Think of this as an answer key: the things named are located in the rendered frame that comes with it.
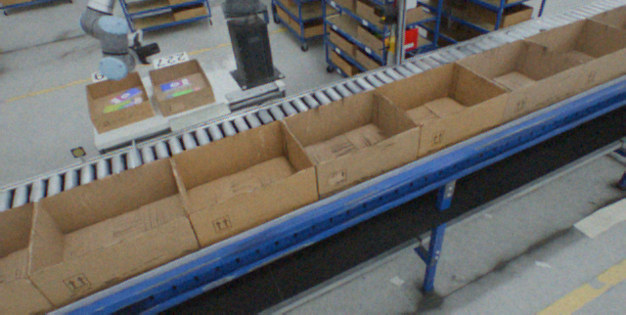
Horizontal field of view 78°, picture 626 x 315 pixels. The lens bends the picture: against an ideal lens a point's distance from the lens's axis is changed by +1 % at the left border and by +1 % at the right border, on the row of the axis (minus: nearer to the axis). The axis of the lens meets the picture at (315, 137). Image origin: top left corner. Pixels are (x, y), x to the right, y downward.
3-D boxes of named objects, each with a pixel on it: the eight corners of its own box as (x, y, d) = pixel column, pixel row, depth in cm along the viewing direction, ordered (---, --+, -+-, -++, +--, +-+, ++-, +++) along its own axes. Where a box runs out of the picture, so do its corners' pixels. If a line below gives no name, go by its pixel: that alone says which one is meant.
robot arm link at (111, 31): (90, 14, 139) (93, 48, 145) (106, 21, 133) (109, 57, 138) (116, 14, 146) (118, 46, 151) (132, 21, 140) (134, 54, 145)
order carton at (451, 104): (448, 95, 173) (454, 61, 163) (500, 129, 152) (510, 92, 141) (373, 122, 161) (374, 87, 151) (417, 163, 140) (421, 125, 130)
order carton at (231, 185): (287, 154, 150) (281, 118, 139) (320, 203, 128) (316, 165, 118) (184, 191, 138) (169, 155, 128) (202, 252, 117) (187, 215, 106)
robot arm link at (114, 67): (123, 58, 140) (125, 84, 144) (135, 49, 151) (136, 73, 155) (95, 54, 139) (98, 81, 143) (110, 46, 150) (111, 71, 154)
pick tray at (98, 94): (144, 85, 230) (138, 69, 223) (156, 115, 202) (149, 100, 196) (92, 100, 220) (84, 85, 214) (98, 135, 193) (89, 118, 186)
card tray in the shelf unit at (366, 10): (356, 13, 296) (355, 0, 290) (388, 4, 306) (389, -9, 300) (386, 30, 267) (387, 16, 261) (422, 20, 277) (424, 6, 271)
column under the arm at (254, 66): (229, 72, 234) (215, 20, 214) (268, 61, 242) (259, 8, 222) (243, 91, 215) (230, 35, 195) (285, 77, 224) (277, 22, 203)
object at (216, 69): (251, 52, 261) (250, 47, 259) (286, 89, 219) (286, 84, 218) (92, 96, 230) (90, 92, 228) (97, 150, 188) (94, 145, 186)
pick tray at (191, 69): (201, 72, 237) (197, 58, 230) (216, 102, 209) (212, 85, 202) (153, 86, 228) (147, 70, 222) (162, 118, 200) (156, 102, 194)
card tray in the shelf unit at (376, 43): (357, 36, 310) (357, 24, 304) (390, 28, 318) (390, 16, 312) (383, 57, 280) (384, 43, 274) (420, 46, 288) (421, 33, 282)
